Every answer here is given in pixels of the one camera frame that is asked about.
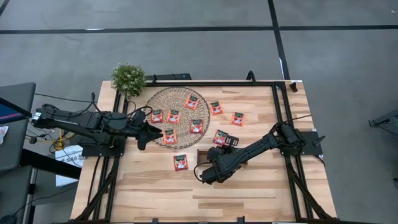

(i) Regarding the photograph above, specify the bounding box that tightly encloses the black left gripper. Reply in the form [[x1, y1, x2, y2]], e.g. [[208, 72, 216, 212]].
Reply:
[[123, 119, 164, 151]]

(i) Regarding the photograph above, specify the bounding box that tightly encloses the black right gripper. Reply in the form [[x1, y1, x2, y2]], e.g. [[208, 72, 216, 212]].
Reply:
[[198, 146, 246, 185]]

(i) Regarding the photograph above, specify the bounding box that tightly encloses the wooden three-compartment box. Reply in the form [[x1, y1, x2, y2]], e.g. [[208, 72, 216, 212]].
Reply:
[[197, 149, 210, 165]]

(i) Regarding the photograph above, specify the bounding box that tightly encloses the round woven placemat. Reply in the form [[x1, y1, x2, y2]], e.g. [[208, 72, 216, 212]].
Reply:
[[142, 86, 211, 149]]

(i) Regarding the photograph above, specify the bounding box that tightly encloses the green potted plant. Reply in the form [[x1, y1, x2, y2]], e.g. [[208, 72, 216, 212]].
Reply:
[[111, 63, 147, 99]]

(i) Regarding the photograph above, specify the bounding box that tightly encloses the long black electronics box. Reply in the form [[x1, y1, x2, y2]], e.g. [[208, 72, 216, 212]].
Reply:
[[145, 73, 192, 82]]

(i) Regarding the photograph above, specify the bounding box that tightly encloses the white paper sheet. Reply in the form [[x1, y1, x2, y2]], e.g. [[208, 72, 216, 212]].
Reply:
[[55, 144, 85, 187]]

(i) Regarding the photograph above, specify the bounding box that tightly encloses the black desk beam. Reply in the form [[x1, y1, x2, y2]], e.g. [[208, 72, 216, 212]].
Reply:
[[19, 148, 82, 180]]

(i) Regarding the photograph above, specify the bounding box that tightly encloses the grey desk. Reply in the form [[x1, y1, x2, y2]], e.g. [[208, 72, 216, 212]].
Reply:
[[0, 82, 37, 170]]

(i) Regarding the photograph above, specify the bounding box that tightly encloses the blue screen panel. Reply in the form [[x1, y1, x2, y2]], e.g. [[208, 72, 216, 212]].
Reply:
[[0, 98, 33, 125]]

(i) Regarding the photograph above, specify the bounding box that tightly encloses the grey chair base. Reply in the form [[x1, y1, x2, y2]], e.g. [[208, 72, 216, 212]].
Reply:
[[368, 108, 398, 136]]

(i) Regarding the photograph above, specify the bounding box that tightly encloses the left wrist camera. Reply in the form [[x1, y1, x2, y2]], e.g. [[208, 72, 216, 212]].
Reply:
[[134, 111, 147, 125]]

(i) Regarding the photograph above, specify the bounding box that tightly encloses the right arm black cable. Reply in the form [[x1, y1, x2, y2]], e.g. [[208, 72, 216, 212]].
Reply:
[[193, 160, 215, 185]]

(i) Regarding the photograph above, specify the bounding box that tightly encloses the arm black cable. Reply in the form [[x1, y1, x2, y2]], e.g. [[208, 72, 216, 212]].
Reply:
[[193, 160, 215, 185], [90, 92, 154, 121]]

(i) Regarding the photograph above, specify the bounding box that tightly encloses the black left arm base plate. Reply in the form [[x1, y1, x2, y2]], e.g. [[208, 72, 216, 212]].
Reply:
[[77, 136, 127, 157]]

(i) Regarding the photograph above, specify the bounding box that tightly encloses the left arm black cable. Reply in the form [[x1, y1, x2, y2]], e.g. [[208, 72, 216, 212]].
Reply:
[[90, 92, 154, 121]]

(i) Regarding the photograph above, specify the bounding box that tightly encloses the black aluminium table frame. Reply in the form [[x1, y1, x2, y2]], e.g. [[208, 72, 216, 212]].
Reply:
[[74, 80, 335, 224]]

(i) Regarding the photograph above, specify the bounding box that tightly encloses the yellow cable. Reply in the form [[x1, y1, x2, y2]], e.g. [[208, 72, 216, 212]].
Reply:
[[54, 129, 77, 151]]

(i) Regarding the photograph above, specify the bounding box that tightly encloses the thin black floor cable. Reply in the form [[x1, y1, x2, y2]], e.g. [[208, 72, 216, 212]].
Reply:
[[34, 92, 98, 103]]

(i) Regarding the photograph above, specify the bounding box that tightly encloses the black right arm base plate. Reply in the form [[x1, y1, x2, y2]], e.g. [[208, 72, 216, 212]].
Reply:
[[278, 130, 326, 156]]

